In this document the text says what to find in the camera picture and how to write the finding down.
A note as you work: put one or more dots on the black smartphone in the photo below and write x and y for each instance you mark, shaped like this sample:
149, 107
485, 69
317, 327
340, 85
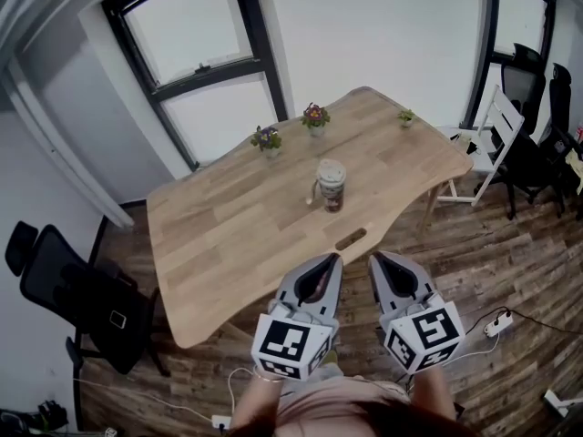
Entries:
455, 137

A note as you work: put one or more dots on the person's right forearm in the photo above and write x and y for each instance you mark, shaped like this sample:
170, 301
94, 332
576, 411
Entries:
432, 389

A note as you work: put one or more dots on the black framed casement window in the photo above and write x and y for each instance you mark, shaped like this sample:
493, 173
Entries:
191, 30

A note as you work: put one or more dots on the person's pink shirt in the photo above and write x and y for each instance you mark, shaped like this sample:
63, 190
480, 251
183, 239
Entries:
337, 403

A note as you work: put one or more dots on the person's left forearm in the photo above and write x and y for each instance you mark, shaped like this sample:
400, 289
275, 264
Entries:
257, 399

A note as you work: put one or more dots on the black mesh office chair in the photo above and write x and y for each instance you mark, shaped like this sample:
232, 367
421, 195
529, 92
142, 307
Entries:
91, 298
524, 84
561, 94

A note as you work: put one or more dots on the white-edged smartphone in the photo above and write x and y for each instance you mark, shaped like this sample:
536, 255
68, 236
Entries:
118, 319

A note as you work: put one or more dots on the white power strip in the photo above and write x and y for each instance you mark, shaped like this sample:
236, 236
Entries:
498, 324

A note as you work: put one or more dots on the person's tan shoe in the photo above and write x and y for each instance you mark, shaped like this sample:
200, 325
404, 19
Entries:
332, 358

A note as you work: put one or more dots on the pale yellow bag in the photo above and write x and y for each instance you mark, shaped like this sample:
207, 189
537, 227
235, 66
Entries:
575, 164

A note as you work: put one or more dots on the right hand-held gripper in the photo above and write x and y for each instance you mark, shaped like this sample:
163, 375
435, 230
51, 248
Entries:
428, 330

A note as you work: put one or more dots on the small white socket block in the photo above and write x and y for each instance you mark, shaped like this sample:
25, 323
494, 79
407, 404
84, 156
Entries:
221, 421

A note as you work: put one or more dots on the small white plug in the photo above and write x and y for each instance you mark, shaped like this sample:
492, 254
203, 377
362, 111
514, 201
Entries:
110, 432

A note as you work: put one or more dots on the lidded jar with dark contents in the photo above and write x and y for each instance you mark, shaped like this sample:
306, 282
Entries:
333, 197

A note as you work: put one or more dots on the small green potted plant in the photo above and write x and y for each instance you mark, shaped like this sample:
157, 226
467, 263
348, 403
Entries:
406, 116

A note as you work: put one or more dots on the white wooden chair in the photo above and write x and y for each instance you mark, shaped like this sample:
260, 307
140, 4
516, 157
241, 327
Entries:
505, 114

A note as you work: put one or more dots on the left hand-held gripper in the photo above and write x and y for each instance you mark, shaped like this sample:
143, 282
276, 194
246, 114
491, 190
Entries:
291, 342

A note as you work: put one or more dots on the pink flower potted plant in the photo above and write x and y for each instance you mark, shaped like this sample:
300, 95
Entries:
315, 115

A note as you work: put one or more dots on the white angled bracket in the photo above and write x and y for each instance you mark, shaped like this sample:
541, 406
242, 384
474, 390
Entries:
558, 402

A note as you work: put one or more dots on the purple flower potted plant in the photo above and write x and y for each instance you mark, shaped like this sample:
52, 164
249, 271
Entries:
266, 138

